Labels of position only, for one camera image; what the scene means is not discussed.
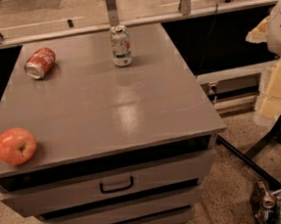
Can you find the black drawer handle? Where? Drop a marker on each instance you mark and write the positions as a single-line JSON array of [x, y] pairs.
[[123, 185]]

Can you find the white green 7up can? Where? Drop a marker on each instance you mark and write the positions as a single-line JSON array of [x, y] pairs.
[[121, 49]]

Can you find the middle grey drawer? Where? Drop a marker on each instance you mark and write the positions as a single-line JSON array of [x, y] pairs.
[[120, 212]]

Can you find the red soda can lying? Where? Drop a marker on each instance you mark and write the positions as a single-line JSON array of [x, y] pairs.
[[40, 63]]

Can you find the red apple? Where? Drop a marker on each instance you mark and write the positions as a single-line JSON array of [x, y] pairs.
[[17, 146]]

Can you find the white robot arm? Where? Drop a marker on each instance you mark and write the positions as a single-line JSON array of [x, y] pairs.
[[274, 30]]

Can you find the yellow foam blocks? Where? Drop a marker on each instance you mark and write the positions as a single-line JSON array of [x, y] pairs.
[[268, 104]]

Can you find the top grey drawer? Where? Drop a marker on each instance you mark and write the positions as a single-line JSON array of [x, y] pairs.
[[84, 190]]

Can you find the grey drawer cabinet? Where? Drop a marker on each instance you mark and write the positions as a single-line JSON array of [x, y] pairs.
[[90, 116]]

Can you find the black metal stand leg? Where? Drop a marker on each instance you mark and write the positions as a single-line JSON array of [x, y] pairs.
[[273, 136]]

